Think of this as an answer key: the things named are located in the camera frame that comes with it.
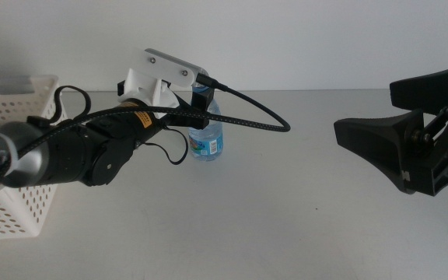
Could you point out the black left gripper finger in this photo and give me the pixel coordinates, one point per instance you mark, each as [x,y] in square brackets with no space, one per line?
[202,101]

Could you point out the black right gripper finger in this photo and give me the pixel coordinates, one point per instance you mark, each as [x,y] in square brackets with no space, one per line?
[375,136]
[422,91]

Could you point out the clear water bottle blue cap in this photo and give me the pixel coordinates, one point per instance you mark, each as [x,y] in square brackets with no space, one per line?
[206,145]

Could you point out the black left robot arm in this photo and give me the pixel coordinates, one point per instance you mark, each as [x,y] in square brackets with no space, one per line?
[72,155]

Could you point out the white perforated plastic basket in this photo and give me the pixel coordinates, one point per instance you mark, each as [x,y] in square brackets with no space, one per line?
[18,210]

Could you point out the white left wrist camera assembly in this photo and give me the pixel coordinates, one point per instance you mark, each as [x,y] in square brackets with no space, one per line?
[150,83]

